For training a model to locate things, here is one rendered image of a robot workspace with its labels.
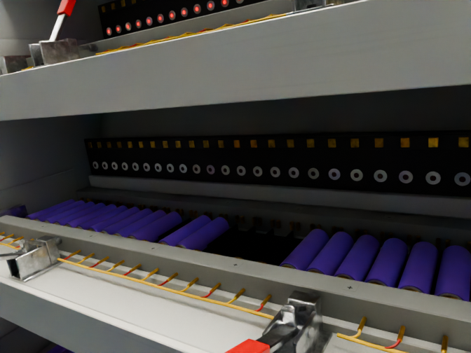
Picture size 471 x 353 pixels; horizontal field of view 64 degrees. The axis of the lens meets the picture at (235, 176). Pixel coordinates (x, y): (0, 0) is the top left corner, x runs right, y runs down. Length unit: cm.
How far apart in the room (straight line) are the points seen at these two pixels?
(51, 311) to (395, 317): 26
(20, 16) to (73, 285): 37
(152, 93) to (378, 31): 16
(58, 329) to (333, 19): 31
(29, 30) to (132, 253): 37
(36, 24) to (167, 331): 46
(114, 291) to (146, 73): 17
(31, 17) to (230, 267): 45
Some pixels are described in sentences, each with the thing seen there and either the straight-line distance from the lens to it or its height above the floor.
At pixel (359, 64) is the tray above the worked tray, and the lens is 21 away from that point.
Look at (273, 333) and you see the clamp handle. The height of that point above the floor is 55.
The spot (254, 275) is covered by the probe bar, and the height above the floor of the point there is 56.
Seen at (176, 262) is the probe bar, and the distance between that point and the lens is 30.
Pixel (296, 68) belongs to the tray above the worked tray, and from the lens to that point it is 23.
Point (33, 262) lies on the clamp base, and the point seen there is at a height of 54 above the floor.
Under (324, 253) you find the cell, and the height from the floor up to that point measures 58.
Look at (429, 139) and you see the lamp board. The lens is 34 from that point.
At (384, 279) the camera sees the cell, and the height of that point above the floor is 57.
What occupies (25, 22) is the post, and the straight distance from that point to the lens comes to 60.
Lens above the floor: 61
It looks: 3 degrees up
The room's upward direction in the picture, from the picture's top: 5 degrees clockwise
